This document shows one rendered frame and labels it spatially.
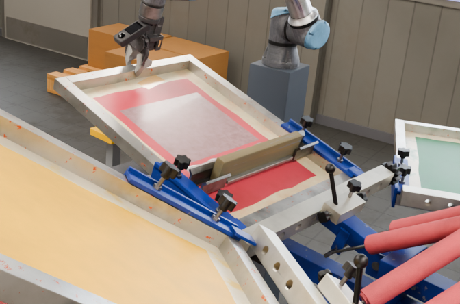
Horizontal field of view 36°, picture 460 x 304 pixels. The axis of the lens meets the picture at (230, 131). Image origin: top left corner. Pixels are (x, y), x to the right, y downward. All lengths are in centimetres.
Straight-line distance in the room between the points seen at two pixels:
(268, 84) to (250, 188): 85
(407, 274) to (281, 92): 137
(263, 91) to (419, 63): 283
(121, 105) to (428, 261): 109
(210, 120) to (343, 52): 351
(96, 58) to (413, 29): 271
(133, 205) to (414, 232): 67
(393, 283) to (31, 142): 79
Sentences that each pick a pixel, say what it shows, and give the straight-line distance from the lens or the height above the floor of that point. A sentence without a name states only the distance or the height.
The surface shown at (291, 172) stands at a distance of 216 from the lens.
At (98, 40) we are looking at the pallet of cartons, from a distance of 630.
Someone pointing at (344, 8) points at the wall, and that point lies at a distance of 565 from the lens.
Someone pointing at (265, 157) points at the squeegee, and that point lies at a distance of 206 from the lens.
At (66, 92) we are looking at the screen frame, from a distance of 218.
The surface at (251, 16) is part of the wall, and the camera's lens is 604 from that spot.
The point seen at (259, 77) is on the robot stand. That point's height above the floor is 115.
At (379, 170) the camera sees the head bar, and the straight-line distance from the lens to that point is 219.
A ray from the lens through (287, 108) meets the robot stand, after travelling 280.
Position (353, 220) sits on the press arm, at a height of 107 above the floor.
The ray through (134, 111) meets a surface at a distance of 221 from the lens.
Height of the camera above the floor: 192
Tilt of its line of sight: 20 degrees down
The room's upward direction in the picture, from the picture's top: 5 degrees clockwise
